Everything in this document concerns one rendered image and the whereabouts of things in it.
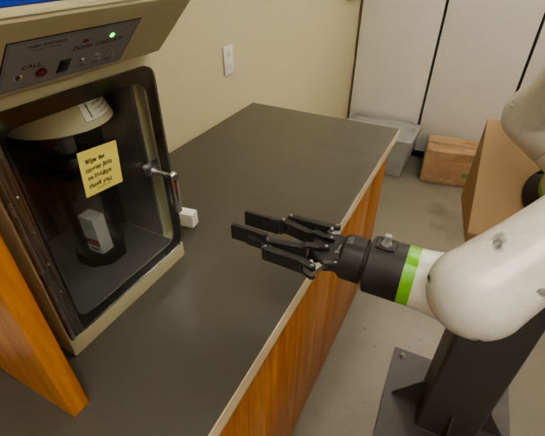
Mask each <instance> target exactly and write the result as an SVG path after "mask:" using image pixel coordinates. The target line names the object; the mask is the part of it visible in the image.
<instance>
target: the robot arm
mask: <svg viewBox="0 0 545 436"><path fill-rule="evenodd" d="M501 122H502V127H503V131H504V132H505V134H506V135H507V136H508V138H509V139H510V140H511V141H512V142H513V143H514V144H516V145H517V146H518V147H519V148H520V149H521V150H522V151H523V152H524V153H525V154H526V155H527V156H528V157H529V158H530V159H531V160H532V161H533V162H534V163H535V164H536V165H537V166H538V167H539V168H540V170H538V171H537V172H536V173H534V174H533V175H532V176H530V177H529V178H528V180H527V181H526V182H525V184H524V185H523V190H522V202H523V206H524V208H523V209H522V210H520V211H518V212H517V213H515V214H514V215H512V216H511V217H509V218H507V219H506V220H504V221H502V222H500V223H498V224H497V225H496V226H494V227H492V228H490V229H488V230H486V231H484V232H483V233H481V234H479V235H477V236H476V237H474V238H472V239H470V240H468V241H467V242H465V243H463V244H461V245H459V246H457V247H455V248H453V249H451V250H449V251H448V252H446V253H443V252H437V251H433V250H429V249H425V248H422V247H417V246H413V245H409V244H407V243H403V242H399V241H397V240H392V234H386V235H385V237H382V236H376V237H375V238H374V240H373V242H372V243H371V239H368V238H364V237H362V236H358V235H355V234H349V235H348V236H347V237H344V236H342V235H341V234H340V231H341V225H340V224H338V223H327V222H323V221H317V220H313V219H310V218H306V217H303V216H299V215H294V214H289V215H288V217H287V218H281V219H279V218H276V217H273V216H270V215H263V214H260V213H256V212H253V211H250V210H246V211H245V224H246V225H248V226H251V227H254V228H258V229H262V230H265V231H267V232H271V233H274V234H279V233H280V234H283V233H285V234H288V235H290V236H292V237H294V238H296V239H298V240H301V241H302V242H304V243H299V242H294V241H288V240H279V239H274V238H268V233H265V232H262V231H259V230H256V229H253V228H249V227H245V226H242V225H240V224H236V223H233V224H232V225H231V233H232V238H233V239H236V240H240V241H243V242H246V243H247V244H248V245H250V246H253V247H257V248H260V249H261V257H262V259H263V260H266V261H269V262H272V263H273V264H276V265H279V266H282V267H285V268H288V269H290V270H293V271H295V272H298V273H301V274H303V275H304V276H305V277H306V278H308V279H315V274H316V273H318V272H319V271H321V270H322V271H330V272H334V273H335V274H336V275H337V277H338V278H340V279H344V280H347V281H349V282H352V283H355V284H359V283H360V281H361V284H360V289H361V291H362V292H366V293H368V294H371V295H374V296H377V297H379V298H384V299H386V300H389V301H392V302H395V303H397V304H400V305H405V306H407V307H410V308H412V309H415V310H416V311H420V312H422V313H424V314H426V315H428V316H429V317H432V318H434V319H436V320H437V321H439V322H440V323H441V324H442V325H443V326H445V327H446V328H447V329H448V330H449V331H451V332H452V333H454V334H456V335H458V336H460V337H463V338H466V339H470V340H473V341H484V342H489V341H496V340H499V339H502V338H505V337H508V336H510V335H512V334H513V333H515V332H516V331H518V330H519V329H520V328H521V327H523V326H524V325H525V324H526V323H527V322H528V321H529V320H530V319H531V318H532V317H534V316H535V315H536V314H537V313H538V312H540V311H541V310H542V309H544V308H545V67H544V68H543V69H542V70H541V71H540V72H539V73H538V74H537V75H536V76H534V77H533V78H532V79H531V80H530V81H529V82H528V83H527V84H526V85H525V86H523V87H522V88H521V89H520V90H519V91H517V92H516V93H515V94H514V95H513V96H511V98H510V99H509V100H508V101H507V103H506V104H505V106H504V108H503V112H502V117H501ZM294 221H296V222H294ZM327 230H328V231H327ZM270 245H271V246H270ZM308 249H309V255H308Z"/></svg>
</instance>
